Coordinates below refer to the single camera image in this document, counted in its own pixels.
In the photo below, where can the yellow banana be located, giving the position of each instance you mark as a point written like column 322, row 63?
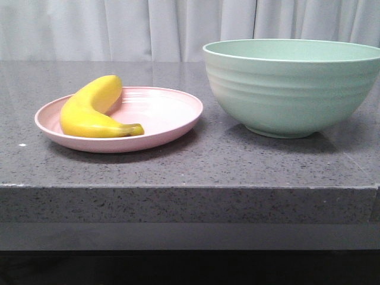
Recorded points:
column 84, row 114

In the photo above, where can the pink plate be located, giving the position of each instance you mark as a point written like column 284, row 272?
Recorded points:
column 165, row 115

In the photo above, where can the green bowl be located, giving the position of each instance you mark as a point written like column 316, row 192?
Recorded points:
column 290, row 88

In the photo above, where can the white curtain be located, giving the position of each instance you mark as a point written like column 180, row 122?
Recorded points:
column 171, row 31

